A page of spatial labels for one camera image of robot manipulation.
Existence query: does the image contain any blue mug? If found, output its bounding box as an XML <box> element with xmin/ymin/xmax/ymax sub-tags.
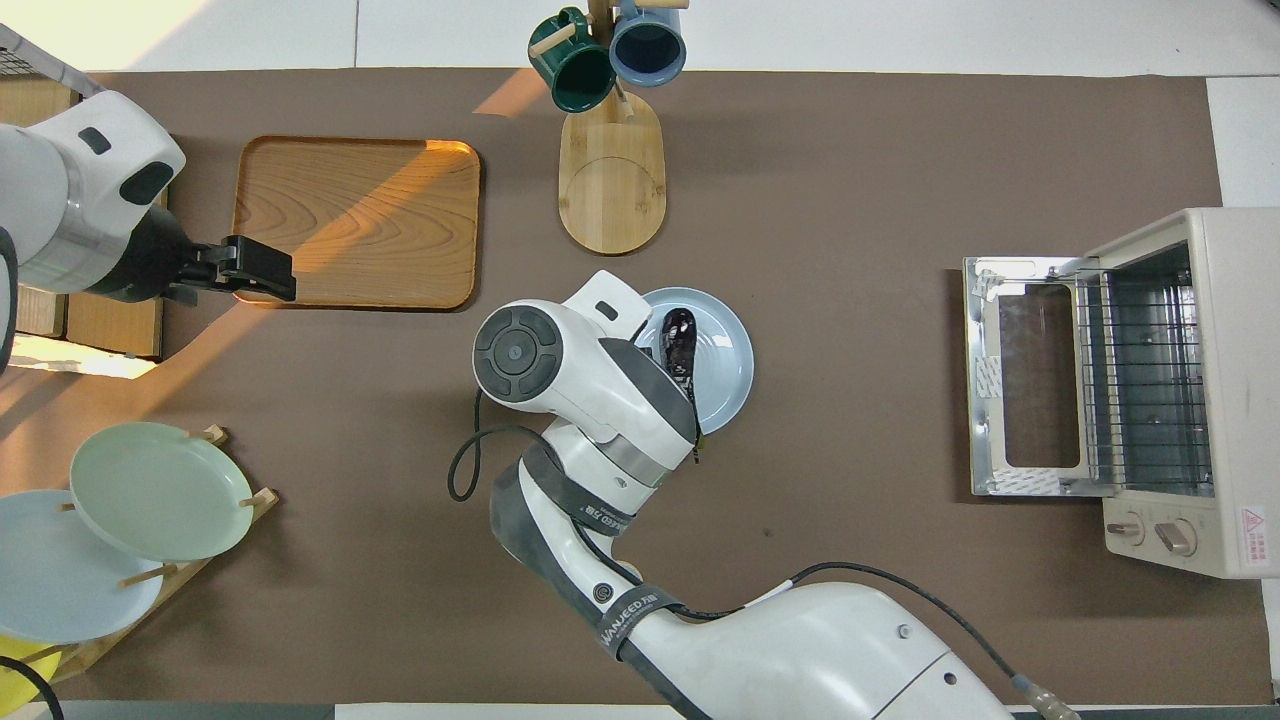
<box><xmin>608</xmin><ymin>0</ymin><xmax>688</xmax><ymax>88</ymax></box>

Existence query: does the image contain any pale blue racked plate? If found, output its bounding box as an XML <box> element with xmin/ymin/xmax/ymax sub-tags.
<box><xmin>0</xmin><ymin>489</ymin><xmax>166</xmax><ymax>644</ymax></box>

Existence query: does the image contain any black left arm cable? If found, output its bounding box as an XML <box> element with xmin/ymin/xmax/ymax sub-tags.
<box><xmin>0</xmin><ymin>655</ymin><xmax>63</xmax><ymax>720</ymax></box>

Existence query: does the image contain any metal oven wire rack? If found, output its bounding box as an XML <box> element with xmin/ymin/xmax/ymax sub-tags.
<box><xmin>1078</xmin><ymin>285</ymin><xmax>1213</xmax><ymax>481</ymax></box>

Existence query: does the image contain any wooden two-step shelf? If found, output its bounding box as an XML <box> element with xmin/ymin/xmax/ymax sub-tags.
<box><xmin>0</xmin><ymin>78</ymin><xmax>166</xmax><ymax>359</ymax></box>

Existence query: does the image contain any wooden serving tray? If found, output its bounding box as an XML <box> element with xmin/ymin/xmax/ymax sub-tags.
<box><xmin>228</xmin><ymin>135</ymin><xmax>482</xmax><ymax>311</ymax></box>

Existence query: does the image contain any glass oven door with handle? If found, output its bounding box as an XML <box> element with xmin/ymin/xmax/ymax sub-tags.
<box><xmin>963</xmin><ymin>255</ymin><xmax>1116</xmax><ymax>498</ymax></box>

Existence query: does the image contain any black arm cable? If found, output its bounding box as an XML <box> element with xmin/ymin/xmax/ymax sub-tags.
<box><xmin>0</xmin><ymin>655</ymin><xmax>63</xmax><ymax>720</ymax></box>
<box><xmin>447</xmin><ymin>385</ymin><xmax>1081</xmax><ymax>720</ymax></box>

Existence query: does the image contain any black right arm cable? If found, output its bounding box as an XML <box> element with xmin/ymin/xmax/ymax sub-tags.
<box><xmin>447</xmin><ymin>385</ymin><xmax>1081</xmax><ymax>720</ymax></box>

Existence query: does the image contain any pale green racked plate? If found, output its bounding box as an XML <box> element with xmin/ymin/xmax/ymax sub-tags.
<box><xmin>70</xmin><ymin>421</ymin><xmax>251</xmax><ymax>563</ymax></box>

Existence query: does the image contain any wooden mug tree stand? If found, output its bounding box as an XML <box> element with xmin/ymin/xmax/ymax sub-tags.
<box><xmin>528</xmin><ymin>0</ymin><xmax>691</xmax><ymax>256</ymax></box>

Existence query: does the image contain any light blue plate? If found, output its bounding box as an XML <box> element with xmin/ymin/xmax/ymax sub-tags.
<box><xmin>632</xmin><ymin>287</ymin><xmax>755</xmax><ymax>437</ymax></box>

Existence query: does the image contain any brown table mat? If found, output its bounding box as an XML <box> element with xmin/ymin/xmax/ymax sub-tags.
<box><xmin>0</xmin><ymin>68</ymin><xmax>1271</xmax><ymax>706</ymax></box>

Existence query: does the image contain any dark green mug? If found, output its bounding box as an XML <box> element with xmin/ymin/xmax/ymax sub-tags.
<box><xmin>528</xmin><ymin>8</ymin><xmax>618</xmax><ymax>114</ymax></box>

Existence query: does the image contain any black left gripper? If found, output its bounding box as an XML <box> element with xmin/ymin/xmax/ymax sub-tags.
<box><xmin>95</xmin><ymin>205</ymin><xmax>298</xmax><ymax>306</ymax></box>

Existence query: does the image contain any black wire basket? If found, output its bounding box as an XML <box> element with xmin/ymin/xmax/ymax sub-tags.
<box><xmin>0</xmin><ymin>45</ymin><xmax>61</xmax><ymax>86</ymax></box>

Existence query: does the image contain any dark purple eggplant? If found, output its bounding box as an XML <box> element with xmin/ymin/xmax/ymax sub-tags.
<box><xmin>660</xmin><ymin>308</ymin><xmax>703</xmax><ymax>464</ymax></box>

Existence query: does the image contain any cream toaster oven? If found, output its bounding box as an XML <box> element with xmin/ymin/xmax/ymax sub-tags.
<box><xmin>963</xmin><ymin>207</ymin><xmax>1280</xmax><ymax>581</ymax></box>

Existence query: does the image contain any wooden plate rack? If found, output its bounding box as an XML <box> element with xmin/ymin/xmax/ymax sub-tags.
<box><xmin>0</xmin><ymin>425</ymin><xmax>279</xmax><ymax>686</ymax></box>

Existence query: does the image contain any yellow racked plate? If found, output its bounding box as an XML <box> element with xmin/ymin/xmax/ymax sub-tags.
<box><xmin>0</xmin><ymin>635</ymin><xmax>61</xmax><ymax>719</ymax></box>

